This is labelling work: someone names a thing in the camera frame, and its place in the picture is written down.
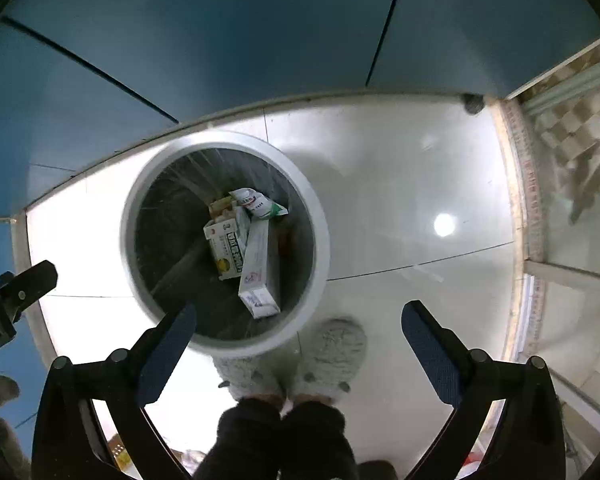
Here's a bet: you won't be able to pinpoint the round white trash bin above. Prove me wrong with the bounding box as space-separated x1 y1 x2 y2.
119 130 331 357

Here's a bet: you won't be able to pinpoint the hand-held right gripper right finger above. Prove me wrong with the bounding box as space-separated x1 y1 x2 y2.
401 300 567 480

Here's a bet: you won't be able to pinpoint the long white box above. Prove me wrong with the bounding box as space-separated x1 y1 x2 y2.
237 220 282 320

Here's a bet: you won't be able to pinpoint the person's left forearm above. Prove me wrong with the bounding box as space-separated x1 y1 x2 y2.
0 375 34 480

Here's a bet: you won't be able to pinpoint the person's dark trouser legs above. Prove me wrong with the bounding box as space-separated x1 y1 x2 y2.
192 394 362 480

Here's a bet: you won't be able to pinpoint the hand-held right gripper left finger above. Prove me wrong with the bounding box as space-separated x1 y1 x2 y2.
30 302 198 480

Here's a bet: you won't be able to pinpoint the green white medicine box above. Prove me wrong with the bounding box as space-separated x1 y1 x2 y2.
203 205 251 282

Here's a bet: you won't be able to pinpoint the white sachet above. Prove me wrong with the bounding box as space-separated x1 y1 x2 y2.
228 187 290 221

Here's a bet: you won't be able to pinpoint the grey fuzzy slipper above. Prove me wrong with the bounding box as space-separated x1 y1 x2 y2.
214 349 287 404
287 317 369 402

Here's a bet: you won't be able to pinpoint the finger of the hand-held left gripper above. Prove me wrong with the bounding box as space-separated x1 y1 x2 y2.
0 260 59 354

